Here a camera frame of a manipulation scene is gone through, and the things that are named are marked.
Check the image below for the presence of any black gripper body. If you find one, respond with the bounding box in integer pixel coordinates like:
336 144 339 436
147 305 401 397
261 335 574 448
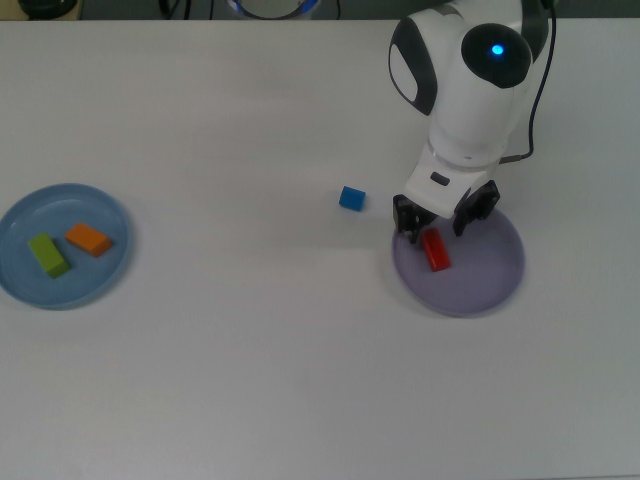
453 187 479 222

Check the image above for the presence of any red cylinder block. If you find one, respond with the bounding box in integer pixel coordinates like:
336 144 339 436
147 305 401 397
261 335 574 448
420 227 453 273

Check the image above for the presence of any blue block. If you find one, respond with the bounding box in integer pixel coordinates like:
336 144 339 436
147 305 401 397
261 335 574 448
338 185 367 213

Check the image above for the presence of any orange block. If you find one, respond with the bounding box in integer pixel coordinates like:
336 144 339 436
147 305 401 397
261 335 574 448
64 222 113 258

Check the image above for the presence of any green block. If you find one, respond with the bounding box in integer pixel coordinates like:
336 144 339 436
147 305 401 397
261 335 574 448
27 232 71 279

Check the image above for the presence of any purple plate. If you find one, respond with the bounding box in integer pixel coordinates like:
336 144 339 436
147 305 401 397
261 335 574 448
390 207 526 317

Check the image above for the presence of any blue plate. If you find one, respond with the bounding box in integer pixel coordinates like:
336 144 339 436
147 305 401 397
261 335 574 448
0 183 135 311

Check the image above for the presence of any black round object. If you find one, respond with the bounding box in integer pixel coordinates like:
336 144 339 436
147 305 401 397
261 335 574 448
19 0 79 14

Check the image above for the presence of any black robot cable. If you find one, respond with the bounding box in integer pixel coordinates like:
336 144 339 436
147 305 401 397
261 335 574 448
499 0 559 164

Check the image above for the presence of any black cable loop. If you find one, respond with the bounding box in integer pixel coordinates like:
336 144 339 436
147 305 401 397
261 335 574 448
158 0 194 21

